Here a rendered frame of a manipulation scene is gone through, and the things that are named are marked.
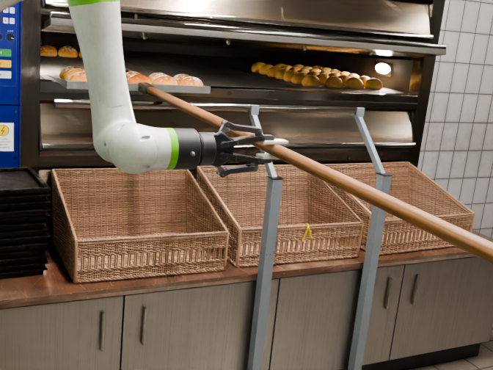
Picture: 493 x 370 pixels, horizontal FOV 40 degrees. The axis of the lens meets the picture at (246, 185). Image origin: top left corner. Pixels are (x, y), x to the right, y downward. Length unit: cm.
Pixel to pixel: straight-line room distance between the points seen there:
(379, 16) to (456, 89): 63
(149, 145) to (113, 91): 17
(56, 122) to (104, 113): 111
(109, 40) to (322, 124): 175
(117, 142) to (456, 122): 246
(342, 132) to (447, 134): 66
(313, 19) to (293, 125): 47
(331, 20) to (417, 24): 49
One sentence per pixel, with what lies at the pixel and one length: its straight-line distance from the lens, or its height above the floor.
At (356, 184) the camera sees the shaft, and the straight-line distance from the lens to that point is 133.
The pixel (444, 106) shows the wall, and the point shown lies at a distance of 355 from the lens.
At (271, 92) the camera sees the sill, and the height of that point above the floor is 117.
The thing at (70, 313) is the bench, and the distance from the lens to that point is 228.
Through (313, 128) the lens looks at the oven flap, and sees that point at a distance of 308.
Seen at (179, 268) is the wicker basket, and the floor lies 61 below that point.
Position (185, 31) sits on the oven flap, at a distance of 258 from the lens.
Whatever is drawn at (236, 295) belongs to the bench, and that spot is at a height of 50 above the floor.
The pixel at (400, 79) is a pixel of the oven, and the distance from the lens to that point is 353.
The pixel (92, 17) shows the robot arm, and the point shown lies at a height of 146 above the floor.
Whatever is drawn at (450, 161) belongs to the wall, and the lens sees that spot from 366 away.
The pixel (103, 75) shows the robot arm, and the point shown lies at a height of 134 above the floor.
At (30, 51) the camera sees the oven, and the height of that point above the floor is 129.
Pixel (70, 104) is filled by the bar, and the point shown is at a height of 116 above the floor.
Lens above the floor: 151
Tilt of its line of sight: 15 degrees down
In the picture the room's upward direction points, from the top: 6 degrees clockwise
